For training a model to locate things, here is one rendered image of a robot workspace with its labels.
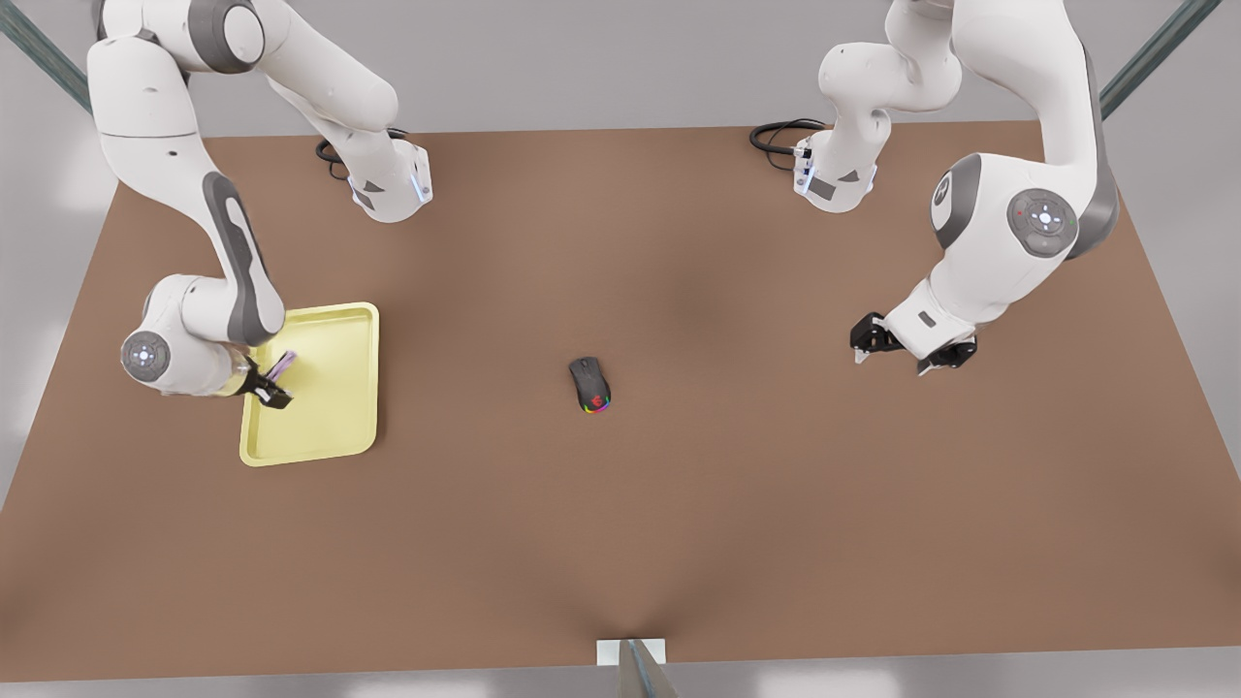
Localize pale post foot plate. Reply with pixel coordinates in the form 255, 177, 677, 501
595, 639, 669, 667

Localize silver frame post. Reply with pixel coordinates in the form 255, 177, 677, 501
0, 0, 96, 115
617, 638, 682, 698
1098, 0, 1225, 121

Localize black cable loop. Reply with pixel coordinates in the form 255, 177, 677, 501
748, 117, 831, 175
314, 127, 414, 183

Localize yellow plastic tray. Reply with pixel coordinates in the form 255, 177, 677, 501
239, 301, 381, 468

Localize black computer mouse, rainbow light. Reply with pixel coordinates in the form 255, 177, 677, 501
567, 356, 614, 416

